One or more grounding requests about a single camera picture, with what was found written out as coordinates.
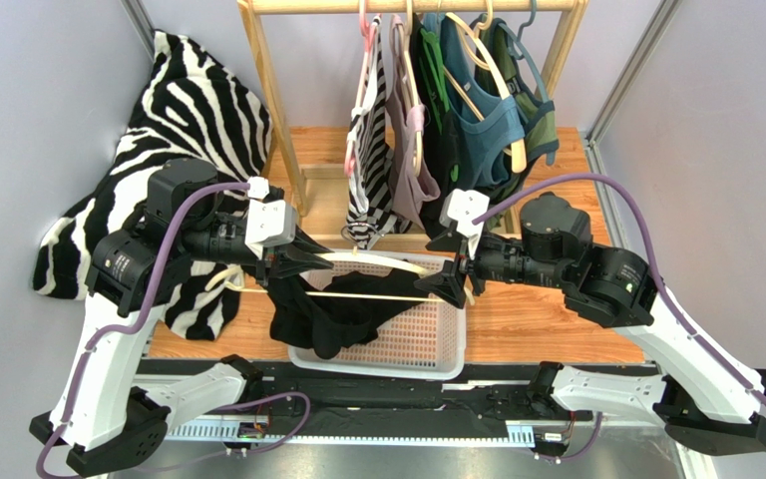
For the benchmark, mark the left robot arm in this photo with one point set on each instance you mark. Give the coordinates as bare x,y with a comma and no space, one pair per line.
105,420

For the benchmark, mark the blue tank top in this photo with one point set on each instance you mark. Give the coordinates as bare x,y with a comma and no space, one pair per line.
486,134

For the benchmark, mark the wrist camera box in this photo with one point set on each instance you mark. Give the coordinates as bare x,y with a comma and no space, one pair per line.
464,212
270,220

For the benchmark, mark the mauve tank top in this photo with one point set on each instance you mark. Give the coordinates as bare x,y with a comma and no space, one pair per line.
409,194

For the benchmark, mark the pink hanger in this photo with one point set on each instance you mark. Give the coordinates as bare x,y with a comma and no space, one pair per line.
367,30

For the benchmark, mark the white plastic basket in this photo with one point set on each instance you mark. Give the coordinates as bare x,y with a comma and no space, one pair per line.
425,342

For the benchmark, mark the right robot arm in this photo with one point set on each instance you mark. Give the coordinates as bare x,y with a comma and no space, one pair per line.
703,398

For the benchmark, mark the striped tank top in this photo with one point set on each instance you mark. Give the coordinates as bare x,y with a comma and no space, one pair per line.
369,216

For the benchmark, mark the cream hanger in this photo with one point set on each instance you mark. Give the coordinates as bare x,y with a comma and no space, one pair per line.
345,261

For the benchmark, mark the zebra print blanket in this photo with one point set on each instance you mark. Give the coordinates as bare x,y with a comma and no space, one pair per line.
191,107

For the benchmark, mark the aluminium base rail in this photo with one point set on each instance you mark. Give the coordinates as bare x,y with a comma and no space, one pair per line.
484,423

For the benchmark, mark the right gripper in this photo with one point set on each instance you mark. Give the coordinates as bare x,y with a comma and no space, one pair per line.
466,266

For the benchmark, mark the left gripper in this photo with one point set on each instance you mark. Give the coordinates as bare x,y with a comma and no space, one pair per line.
284,263

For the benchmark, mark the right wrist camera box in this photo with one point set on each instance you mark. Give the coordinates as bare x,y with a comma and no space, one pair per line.
464,212

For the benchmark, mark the black tank top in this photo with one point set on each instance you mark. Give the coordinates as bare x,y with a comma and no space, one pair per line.
346,312

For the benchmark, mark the wooden clothes rack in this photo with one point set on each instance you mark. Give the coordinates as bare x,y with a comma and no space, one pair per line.
320,193

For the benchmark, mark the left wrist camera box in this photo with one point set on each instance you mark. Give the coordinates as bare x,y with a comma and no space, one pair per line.
270,220

